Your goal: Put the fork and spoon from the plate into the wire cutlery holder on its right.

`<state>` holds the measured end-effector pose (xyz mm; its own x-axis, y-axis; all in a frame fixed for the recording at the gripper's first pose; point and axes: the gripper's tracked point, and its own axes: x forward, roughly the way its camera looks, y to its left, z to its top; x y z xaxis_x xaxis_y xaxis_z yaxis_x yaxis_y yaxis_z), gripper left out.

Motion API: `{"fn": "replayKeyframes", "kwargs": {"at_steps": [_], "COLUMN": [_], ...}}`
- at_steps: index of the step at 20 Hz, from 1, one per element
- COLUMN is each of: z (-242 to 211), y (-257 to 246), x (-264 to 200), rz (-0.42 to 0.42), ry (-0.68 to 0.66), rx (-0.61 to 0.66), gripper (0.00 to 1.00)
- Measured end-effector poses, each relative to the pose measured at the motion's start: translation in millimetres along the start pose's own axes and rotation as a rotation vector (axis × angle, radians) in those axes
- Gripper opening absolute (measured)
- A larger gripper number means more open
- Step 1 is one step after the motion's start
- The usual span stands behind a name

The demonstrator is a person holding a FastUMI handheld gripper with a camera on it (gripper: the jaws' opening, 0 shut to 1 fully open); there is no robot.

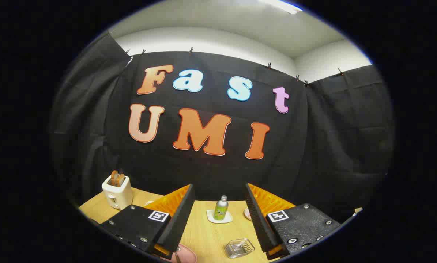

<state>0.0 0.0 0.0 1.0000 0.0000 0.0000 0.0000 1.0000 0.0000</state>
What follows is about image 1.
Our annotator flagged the white toaster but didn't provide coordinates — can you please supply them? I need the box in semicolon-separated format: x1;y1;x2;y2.
101;175;134;210

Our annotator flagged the row of cloth clips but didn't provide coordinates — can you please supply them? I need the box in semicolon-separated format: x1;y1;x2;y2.
124;47;345;87

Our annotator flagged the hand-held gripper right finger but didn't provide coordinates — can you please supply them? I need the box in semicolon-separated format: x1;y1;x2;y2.
245;183;342;260

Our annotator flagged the metal wire rack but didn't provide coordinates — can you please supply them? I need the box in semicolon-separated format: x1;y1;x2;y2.
225;238;256;259

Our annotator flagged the pink plate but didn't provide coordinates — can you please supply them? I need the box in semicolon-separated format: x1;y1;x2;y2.
160;243;198;263

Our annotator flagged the white square coaster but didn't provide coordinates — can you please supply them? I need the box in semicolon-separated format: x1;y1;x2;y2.
206;209;233;224

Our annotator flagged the green soda bottle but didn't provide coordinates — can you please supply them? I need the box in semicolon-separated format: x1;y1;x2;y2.
214;195;229;221

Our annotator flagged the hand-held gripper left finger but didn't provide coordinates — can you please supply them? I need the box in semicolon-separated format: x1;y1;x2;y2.
98;184;196;260

